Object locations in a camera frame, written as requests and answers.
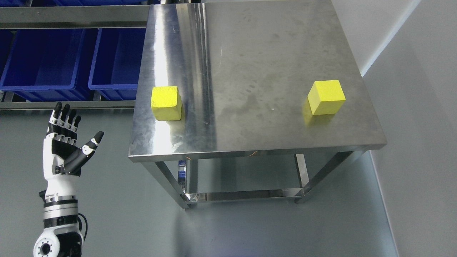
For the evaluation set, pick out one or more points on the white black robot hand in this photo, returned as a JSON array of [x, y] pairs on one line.
[[62, 158]]

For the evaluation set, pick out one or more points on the yellow foam block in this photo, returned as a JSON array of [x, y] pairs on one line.
[[166, 103], [326, 97]]

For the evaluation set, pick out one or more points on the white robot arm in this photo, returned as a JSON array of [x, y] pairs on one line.
[[62, 235]]

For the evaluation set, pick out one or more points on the blue plastic bin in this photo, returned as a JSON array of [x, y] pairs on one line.
[[50, 64], [116, 62]]

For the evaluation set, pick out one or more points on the stainless steel table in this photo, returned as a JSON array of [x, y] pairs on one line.
[[244, 70]]

